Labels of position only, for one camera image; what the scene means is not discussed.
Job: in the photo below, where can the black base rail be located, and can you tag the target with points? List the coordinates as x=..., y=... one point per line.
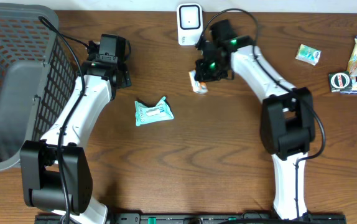
x=249, y=217

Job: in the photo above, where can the white barcode scanner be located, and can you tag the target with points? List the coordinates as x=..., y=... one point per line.
x=189, y=23

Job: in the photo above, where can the grey plastic mesh basket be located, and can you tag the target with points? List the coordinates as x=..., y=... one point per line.
x=36, y=77

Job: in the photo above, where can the teal wet wipes pack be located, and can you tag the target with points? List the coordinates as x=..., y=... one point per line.
x=146, y=115

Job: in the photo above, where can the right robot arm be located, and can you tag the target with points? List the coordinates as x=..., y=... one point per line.
x=287, y=126

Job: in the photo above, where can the orange tissue pack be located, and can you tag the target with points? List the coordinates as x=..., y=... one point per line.
x=198, y=87

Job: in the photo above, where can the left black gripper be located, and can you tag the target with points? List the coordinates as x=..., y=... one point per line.
x=125, y=79

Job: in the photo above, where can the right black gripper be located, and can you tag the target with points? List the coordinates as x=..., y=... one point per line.
x=201, y=73

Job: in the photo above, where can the teal tissue pack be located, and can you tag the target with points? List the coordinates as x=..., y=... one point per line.
x=308, y=54

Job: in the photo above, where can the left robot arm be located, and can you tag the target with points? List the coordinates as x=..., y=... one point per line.
x=55, y=173

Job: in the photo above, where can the dark green round-label box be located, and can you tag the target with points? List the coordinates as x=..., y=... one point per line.
x=340, y=81

